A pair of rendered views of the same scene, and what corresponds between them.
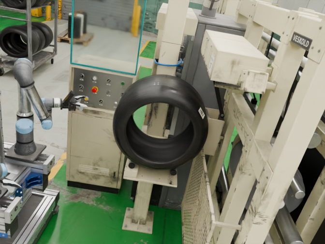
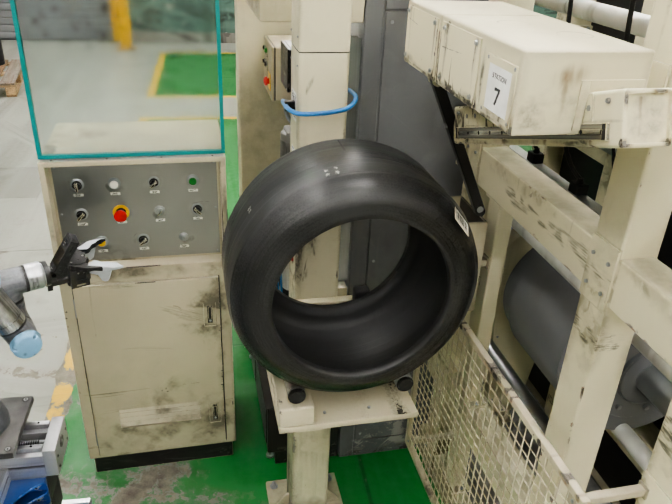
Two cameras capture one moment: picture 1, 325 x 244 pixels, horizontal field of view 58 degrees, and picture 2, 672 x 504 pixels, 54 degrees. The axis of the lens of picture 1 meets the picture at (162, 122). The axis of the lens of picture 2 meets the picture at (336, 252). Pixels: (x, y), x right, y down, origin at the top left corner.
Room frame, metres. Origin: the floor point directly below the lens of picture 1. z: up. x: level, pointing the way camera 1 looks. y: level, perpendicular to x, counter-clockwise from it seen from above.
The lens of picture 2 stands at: (0.33, 0.31, 1.98)
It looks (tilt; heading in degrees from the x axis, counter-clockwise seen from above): 28 degrees down; 349
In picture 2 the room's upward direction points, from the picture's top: 3 degrees clockwise
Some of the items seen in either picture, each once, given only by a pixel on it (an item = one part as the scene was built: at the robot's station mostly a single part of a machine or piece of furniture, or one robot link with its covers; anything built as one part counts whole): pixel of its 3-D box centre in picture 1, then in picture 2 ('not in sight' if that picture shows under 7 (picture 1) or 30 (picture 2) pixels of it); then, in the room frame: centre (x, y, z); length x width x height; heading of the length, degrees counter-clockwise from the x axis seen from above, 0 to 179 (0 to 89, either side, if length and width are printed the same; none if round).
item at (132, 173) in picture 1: (133, 159); (286, 373); (1.77, 0.15, 0.84); 0.36 x 0.09 x 0.06; 3
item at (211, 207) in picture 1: (193, 211); (469, 462); (1.56, -0.33, 0.65); 0.90 x 0.02 x 0.70; 3
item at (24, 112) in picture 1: (24, 96); not in sight; (1.92, 1.02, 1.09); 0.15 x 0.12 x 0.55; 25
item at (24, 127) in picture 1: (24, 129); not in sight; (1.80, 0.97, 0.88); 0.13 x 0.12 x 0.14; 25
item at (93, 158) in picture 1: (101, 127); (152, 302); (2.50, 0.57, 0.63); 0.56 x 0.41 x 1.27; 93
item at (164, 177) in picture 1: (152, 166); (335, 378); (1.78, 0.01, 0.80); 0.37 x 0.36 x 0.02; 93
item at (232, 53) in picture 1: (228, 54); (504, 57); (1.66, -0.29, 1.71); 0.61 x 0.25 x 0.15; 3
